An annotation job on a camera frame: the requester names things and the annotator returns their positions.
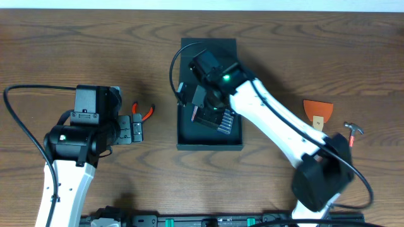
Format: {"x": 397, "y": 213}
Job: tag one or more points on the black open gift box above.
{"x": 193, "y": 136}

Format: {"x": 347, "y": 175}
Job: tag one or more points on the small hammer red black handle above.
{"x": 354, "y": 128}

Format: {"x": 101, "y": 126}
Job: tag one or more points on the blue drill bit set case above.
{"x": 220, "y": 120}

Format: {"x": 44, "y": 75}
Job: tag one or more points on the orange scraper wooden handle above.
{"x": 318, "y": 113}

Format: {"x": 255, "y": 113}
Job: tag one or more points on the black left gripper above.
{"x": 136, "y": 128}

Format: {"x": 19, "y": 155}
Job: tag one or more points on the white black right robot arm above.
{"x": 323, "y": 164}

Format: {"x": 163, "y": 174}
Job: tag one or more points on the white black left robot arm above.
{"x": 75, "y": 146}

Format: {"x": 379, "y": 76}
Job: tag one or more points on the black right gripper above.
{"x": 204, "y": 113}

